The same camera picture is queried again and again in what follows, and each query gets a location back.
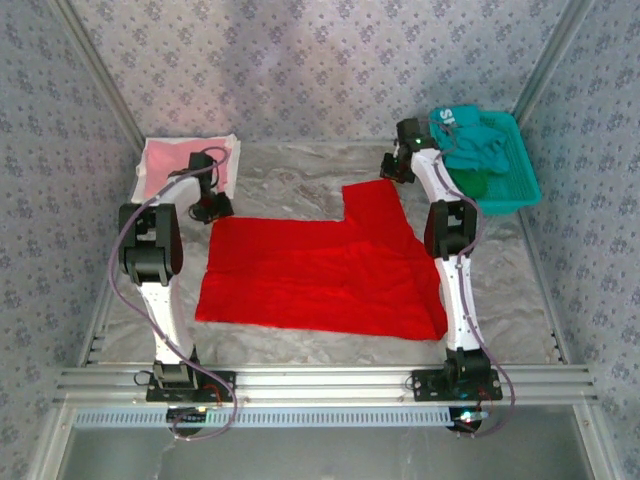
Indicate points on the pink folded t-shirt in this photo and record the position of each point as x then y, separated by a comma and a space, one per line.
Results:
165, 160

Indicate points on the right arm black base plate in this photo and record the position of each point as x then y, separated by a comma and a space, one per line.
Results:
430, 387

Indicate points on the teal plastic basket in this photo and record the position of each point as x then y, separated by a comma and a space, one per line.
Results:
515, 190

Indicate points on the black circuit board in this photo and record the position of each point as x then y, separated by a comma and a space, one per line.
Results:
187, 415
467, 417

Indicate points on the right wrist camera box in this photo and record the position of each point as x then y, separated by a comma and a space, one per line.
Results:
390, 166

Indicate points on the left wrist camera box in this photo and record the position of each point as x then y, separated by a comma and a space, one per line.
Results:
217, 207

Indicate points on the teal t-shirt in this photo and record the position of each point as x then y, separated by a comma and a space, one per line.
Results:
475, 145

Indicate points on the aluminium mounting rail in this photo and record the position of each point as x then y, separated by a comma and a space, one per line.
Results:
325, 382

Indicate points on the white folded t-shirt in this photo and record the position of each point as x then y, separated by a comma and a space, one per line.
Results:
141, 175

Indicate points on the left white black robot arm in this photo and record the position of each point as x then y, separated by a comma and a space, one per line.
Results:
160, 310

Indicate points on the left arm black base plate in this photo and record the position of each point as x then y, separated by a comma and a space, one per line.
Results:
165, 395

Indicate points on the aluminium frame post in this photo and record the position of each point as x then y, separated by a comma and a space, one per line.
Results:
100, 80
545, 70

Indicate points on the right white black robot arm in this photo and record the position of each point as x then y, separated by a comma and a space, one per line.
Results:
457, 300

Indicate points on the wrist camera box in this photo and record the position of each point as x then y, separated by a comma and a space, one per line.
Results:
390, 166
217, 207

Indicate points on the aluminium table side rail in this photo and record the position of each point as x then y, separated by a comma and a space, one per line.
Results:
100, 320
537, 260

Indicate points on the red t-shirt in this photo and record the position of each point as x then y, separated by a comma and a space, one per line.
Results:
310, 280

